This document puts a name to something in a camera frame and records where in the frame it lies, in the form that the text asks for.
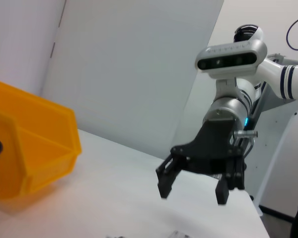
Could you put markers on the yellow plastic bin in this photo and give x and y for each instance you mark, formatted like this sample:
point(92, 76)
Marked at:
point(39, 138)

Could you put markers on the white robot torso base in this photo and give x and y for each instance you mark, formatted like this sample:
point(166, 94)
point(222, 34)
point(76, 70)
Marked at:
point(283, 138)

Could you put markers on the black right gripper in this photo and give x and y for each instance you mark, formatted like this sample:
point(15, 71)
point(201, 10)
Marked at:
point(213, 153)

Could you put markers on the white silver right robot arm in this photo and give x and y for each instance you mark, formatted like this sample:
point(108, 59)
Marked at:
point(226, 106)

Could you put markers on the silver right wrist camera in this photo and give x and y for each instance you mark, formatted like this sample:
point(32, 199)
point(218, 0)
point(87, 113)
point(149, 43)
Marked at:
point(231, 59)

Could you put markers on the clear plastic ruler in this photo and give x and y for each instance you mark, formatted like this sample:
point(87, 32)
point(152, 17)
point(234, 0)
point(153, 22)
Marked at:
point(178, 234)

